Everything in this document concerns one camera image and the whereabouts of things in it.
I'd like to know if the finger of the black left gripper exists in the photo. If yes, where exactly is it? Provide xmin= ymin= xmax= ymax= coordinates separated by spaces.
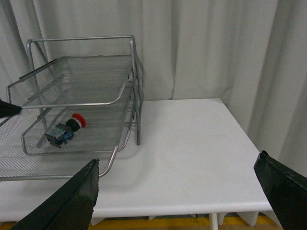
xmin=0 ymin=101 xmax=22 ymax=118

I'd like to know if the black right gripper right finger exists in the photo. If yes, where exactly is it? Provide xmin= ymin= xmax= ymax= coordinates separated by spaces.
xmin=254 ymin=150 xmax=307 ymax=230

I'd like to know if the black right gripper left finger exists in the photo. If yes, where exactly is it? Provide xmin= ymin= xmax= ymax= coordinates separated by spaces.
xmin=11 ymin=159 xmax=99 ymax=230

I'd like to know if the red emergency stop button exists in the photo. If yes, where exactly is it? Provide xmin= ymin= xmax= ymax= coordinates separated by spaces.
xmin=45 ymin=113 xmax=87 ymax=149

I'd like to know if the white curtain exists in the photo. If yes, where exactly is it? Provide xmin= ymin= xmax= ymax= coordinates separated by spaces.
xmin=0 ymin=0 xmax=307 ymax=175

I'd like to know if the grey wire mesh rack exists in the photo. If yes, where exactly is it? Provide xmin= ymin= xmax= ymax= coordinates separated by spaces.
xmin=0 ymin=35 xmax=143 ymax=181

